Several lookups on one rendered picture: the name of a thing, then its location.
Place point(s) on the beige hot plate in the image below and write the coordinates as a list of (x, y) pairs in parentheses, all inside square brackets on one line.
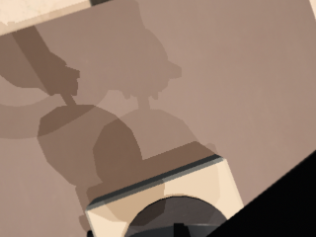
[(202, 192)]

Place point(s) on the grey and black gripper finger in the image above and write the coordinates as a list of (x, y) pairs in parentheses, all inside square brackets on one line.
[(180, 230)]

